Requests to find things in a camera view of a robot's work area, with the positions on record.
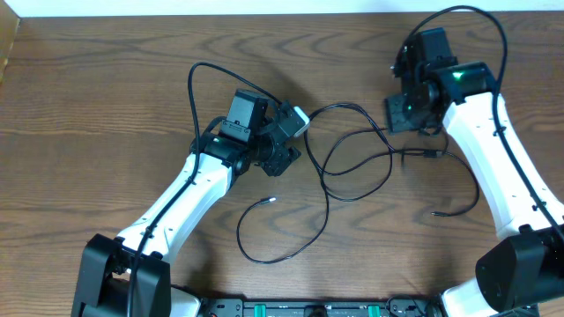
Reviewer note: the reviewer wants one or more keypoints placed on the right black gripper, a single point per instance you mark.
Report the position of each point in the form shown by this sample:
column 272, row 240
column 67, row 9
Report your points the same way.
column 394, row 119

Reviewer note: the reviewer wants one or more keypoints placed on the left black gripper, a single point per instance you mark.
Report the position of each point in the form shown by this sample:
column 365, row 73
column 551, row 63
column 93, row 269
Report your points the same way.
column 285, row 159

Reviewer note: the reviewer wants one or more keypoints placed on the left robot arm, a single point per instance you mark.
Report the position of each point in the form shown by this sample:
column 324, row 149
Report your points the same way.
column 129, row 275

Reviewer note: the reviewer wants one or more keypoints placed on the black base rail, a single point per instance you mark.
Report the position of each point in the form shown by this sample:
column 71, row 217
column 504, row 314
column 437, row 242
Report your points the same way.
column 308, row 308

